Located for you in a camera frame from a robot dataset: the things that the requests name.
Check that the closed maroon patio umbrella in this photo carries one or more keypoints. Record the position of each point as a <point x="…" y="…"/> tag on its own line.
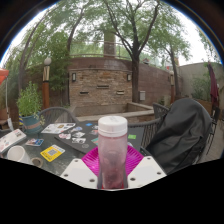
<point x="213" y="86"/>

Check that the potted green plant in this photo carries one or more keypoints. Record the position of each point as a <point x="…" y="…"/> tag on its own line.
<point x="29" y="103"/>

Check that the wooden globe lamp post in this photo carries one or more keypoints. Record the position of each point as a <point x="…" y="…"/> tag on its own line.
<point x="172" y="86"/>
<point x="46" y="86"/>

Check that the white mug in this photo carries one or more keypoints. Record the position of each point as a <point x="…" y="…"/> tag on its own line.
<point x="17" y="154"/>

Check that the black laptop with stickers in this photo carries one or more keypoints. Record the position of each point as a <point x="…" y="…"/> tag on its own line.
<point x="83" y="138"/>

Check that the black wall lamp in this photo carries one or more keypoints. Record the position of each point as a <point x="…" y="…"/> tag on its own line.
<point x="129" y="77"/>
<point x="74" y="77"/>

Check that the black backpack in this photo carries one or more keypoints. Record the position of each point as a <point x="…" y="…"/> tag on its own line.
<point x="181" y="133"/>

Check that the grey wall box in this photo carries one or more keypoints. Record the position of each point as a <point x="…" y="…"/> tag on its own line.
<point x="142" y="95"/>

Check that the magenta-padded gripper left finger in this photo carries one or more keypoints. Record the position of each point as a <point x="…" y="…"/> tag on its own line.
<point x="78" y="173"/>

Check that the silver laptop with stickers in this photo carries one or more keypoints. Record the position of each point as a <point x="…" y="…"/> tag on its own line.
<point x="10" y="140"/>

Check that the white sticker sheet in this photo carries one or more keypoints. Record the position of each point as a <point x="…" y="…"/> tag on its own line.
<point x="58" y="128"/>

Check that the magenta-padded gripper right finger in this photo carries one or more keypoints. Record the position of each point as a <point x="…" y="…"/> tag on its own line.
<point x="146" y="171"/>

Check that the pink bottle with white cap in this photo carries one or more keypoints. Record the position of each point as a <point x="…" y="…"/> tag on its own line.
<point x="112" y="150"/>

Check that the small colourful sticker card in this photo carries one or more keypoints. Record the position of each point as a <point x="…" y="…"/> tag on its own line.
<point x="34" y="142"/>

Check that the yellow card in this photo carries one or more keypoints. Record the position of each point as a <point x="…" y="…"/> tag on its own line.
<point x="52" y="153"/>

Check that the tape roll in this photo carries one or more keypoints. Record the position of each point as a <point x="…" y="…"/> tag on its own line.
<point x="37" y="162"/>

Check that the grey mesh patio chair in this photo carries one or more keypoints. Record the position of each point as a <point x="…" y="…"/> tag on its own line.
<point x="56" y="113"/>
<point x="150" y="128"/>

